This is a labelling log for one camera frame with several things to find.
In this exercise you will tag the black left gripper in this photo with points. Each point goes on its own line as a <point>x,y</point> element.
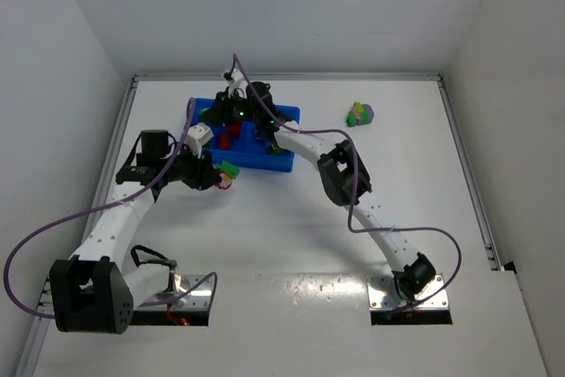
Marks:
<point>207,172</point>

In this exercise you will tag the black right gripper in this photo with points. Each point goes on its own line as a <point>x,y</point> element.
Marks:
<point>225,109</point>

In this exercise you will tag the red long lego brick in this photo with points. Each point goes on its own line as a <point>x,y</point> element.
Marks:
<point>234,129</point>

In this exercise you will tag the red arched lego brick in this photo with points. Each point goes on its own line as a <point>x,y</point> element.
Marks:
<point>225,141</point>

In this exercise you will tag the blue plastic sorting bin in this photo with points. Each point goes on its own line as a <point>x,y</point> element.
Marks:
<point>249,150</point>

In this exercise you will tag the lime green lego brick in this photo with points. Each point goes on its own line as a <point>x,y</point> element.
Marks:
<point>275,150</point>

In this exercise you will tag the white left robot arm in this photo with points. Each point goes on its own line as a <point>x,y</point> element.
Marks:
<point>98,289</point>

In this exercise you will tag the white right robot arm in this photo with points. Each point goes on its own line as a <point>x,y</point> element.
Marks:
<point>343,175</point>

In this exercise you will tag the flower lego stack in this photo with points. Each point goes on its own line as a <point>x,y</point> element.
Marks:
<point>228,172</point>

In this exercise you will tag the green sloped lego brick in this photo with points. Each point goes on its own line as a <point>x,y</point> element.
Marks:
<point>359,114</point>

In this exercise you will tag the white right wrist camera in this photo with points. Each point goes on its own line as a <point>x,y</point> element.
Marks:
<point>234,78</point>

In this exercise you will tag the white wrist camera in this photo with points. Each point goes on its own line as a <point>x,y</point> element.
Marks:
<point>197,137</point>
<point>234,78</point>

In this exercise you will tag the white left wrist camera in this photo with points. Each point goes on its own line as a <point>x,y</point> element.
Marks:
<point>197,137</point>

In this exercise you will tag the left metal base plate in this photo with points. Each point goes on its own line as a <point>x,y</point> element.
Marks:
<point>192,293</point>

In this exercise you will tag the metal base plate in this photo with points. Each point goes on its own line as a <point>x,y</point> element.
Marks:
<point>383,295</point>
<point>192,293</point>

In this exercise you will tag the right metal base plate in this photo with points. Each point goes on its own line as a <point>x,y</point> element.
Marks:
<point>383,295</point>

